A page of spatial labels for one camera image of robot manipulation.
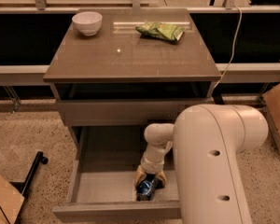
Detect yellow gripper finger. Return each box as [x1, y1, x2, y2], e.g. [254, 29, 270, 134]
[156, 171, 167, 188]
[134, 165, 147, 186]

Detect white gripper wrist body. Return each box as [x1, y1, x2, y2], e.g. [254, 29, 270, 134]
[140, 156, 164, 175]

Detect blue pepsi can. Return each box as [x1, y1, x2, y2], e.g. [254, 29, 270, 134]
[136, 175, 161, 201]

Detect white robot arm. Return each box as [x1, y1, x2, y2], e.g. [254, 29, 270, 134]
[134, 105, 269, 224]

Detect open grey middle drawer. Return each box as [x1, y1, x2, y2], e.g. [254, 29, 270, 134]
[52, 126, 181, 223]

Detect closed grey top drawer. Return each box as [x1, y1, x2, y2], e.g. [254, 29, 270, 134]
[56, 99, 211, 127]

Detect grey drawer cabinet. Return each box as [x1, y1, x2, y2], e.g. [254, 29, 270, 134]
[44, 8, 220, 146]

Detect black wheeled stand leg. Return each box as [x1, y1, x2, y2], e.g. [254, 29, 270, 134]
[11, 151, 49, 197]

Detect green chip bag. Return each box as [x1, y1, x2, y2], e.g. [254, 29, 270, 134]
[135, 21, 185, 42]

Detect cardboard box left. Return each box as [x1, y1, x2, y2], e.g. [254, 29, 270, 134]
[0, 175, 24, 224]

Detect cardboard box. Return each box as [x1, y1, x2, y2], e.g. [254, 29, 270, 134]
[0, 175, 24, 224]
[261, 81, 280, 158]

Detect cardboard box right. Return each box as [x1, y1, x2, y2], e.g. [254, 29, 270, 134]
[261, 81, 280, 158]

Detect white ceramic bowl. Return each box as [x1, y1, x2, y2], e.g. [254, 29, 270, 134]
[72, 11, 103, 35]

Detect white cable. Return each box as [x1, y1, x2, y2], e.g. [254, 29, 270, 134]
[212, 5, 243, 91]

